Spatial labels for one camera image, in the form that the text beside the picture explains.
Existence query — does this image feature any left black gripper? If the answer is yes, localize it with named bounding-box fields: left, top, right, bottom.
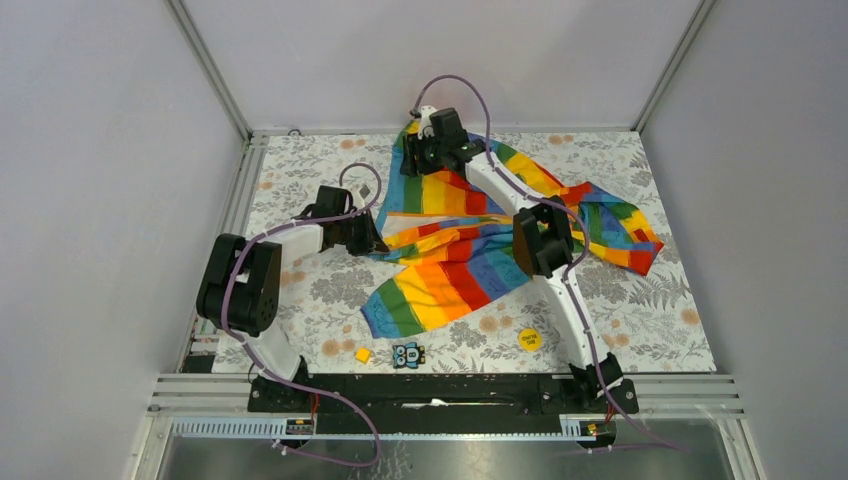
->
left=335, top=208, right=389, bottom=257

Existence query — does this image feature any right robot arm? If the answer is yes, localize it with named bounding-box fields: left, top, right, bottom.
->
left=401, top=105, right=623, bottom=412

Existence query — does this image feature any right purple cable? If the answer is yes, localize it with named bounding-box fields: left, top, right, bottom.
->
left=410, top=74, right=690, bottom=455

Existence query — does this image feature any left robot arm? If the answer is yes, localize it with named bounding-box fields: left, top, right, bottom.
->
left=196, top=186, right=388, bottom=411

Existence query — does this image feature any purple cable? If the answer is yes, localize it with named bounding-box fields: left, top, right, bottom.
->
left=218, top=162, right=386, bottom=468
left=410, top=74, right=690, bottom=455

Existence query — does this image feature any blue owl toy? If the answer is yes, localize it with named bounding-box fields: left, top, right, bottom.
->
left=392, top=342, right=426, bottom=369

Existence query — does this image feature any floral patterned table mat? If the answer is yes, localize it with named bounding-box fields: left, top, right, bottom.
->
left=246, top=132, right=716, bottom=373

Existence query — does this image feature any small yellow cube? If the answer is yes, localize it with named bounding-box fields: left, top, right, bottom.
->
left=355, top=348, right=372, bottom=364

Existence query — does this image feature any rainbow striped jacket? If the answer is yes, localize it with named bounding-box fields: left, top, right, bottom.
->
left=361, top=121, right=664, bottom=339

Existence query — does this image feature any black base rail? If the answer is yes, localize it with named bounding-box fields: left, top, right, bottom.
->
left=247, top=374, right=611, bottom=435

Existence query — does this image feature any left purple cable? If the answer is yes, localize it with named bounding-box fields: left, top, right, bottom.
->
left=218, top=162, right=386, bottom=468

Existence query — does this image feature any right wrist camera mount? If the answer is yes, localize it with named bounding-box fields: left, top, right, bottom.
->
left=417, top=105, right=438, bottom=140

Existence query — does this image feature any yellow round disc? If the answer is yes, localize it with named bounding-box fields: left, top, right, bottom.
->
left=518, top=328, right=543, bottom=352

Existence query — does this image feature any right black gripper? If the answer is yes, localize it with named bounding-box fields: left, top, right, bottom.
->
left=398, top=131, right=446, bottom=179

